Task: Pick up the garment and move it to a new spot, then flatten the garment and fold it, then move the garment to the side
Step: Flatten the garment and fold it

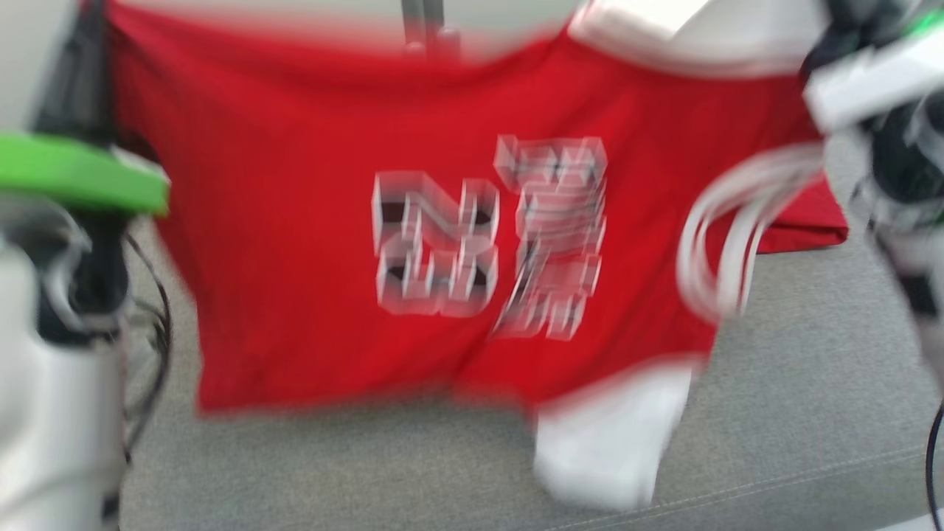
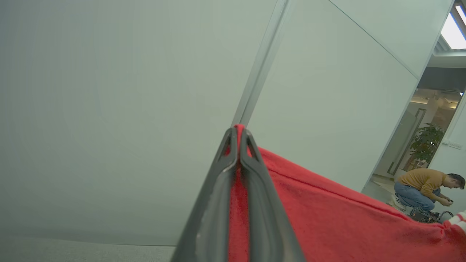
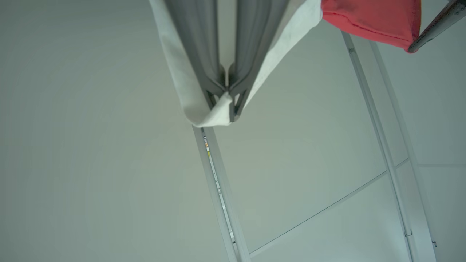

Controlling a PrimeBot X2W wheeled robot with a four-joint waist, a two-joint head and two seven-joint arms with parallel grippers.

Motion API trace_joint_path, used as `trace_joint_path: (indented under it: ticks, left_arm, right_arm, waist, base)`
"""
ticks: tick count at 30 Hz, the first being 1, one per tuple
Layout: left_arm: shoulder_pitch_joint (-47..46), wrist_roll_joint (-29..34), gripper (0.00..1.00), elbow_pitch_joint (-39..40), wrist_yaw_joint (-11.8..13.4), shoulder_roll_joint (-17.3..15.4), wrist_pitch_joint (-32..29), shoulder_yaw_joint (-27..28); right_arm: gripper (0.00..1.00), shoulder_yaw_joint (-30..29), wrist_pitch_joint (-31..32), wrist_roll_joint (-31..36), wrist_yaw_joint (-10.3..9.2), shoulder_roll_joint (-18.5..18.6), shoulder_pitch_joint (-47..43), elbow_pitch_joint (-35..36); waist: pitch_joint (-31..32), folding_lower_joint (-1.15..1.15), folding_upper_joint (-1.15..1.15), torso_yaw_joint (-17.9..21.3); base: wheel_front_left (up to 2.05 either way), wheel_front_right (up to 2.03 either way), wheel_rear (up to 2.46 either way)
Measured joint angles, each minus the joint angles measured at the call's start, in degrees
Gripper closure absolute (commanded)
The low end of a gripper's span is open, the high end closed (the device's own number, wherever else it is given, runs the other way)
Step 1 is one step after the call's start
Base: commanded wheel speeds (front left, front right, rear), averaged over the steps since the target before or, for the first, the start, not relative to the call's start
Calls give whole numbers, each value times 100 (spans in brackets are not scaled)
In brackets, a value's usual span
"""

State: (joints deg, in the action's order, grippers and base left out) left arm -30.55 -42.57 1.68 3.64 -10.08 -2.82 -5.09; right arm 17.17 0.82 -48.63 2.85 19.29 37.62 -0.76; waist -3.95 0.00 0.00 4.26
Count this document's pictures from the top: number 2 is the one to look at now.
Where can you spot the grey metal wall post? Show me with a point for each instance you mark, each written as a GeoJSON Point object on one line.
{"type": "Point", "coordinates": [260, 62]}

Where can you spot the bright ceiling light panel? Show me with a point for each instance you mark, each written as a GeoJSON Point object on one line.
{"type": "Point", "coordinates": [454, 31]}

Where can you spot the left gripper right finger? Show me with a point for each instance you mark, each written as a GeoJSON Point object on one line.
{"type": "Point", "coordinates": [267, 225]}

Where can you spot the crouching person in mustard shirt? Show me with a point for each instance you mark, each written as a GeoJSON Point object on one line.
{"type": "Point", "coordinates": [418, 183]}

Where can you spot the green potted plant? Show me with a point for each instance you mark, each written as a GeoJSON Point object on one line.
{"type": "Point", "coordinates": [426, 143]}

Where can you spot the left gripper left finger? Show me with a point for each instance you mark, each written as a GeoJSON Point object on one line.
{"type": "Point", "coordinates": [207, 225]}

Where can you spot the black device on floor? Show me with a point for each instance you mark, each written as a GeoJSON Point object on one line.
{"type": "Point", "coordinates": [424, 215]}

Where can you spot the red white sports shirt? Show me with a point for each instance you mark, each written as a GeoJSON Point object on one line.
{"type": "Point", "coordinates": [346, 225]}

